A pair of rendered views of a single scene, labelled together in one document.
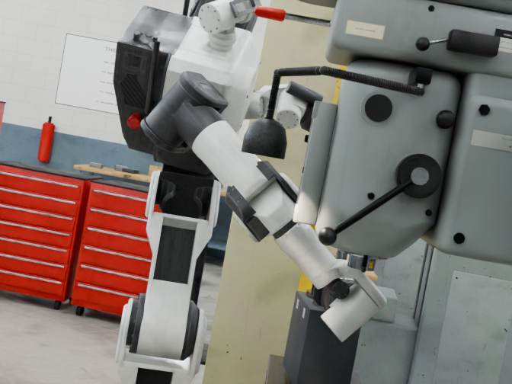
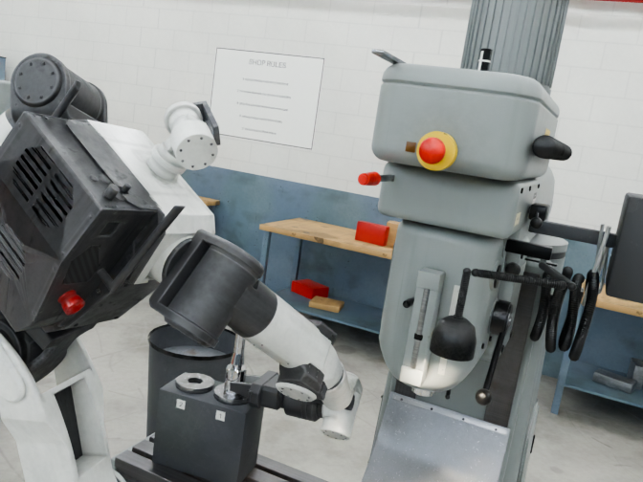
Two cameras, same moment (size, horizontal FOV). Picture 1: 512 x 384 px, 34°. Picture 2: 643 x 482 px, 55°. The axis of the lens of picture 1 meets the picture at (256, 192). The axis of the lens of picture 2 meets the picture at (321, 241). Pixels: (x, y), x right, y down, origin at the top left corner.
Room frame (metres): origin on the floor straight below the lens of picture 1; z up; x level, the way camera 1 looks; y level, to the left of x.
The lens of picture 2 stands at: (1.23, 0.99, 1.77)
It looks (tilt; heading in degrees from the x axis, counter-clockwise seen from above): 10 degrees down; 291
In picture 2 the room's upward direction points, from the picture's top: 8 degrees clockwise
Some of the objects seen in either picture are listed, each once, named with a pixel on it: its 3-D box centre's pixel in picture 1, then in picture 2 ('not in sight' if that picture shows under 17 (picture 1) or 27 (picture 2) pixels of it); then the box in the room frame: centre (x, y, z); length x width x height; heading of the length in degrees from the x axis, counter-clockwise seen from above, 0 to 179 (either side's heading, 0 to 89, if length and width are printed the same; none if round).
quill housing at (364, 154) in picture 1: (383, 161); (440, 301); (1.43, -0.21, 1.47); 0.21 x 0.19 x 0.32; 178
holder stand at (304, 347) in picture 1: (321, 339); (210, 425); (1.91, -0.21, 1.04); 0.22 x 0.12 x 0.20; 6
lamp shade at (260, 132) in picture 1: (266, 136); (454, 335); (1.36, 0.00, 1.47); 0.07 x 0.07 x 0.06
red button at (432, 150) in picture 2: not in sight; (432, 150); (1.44, 0.05, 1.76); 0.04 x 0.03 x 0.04; 178
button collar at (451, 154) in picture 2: not in sight; (436, 151); (1.44, 0.03, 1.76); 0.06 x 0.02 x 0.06; 178
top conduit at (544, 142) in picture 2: not in sight; (553, 149); (1.28, -0.23, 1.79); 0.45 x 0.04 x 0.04; 88
